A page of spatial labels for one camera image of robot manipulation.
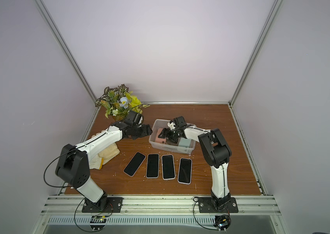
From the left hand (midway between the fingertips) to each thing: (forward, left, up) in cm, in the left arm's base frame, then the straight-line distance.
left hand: (150, 131), depth 88 cm
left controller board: (-45, +24, -17) cm, 53 cm away
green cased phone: (-1, -22, -11) cm, 24 cm away
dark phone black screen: (-16, +10, -13) cm, 22 cm away
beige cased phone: (-20, -12, -11) cm, 25 cm away
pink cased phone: (0, -5, -11) cm, 12 cm away
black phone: (-17, -2, -11) cm, 21 cm away
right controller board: (-44, -39, -14) cm, 60 cm away
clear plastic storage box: (-6, -12, -8) cm, 16 cm away
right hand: (+2, -7, -8) cm, 11 cm away
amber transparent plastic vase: (+6, +19, +6) cm, 20 cm away
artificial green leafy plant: (+21, +23, +6) cm, 32 cm away
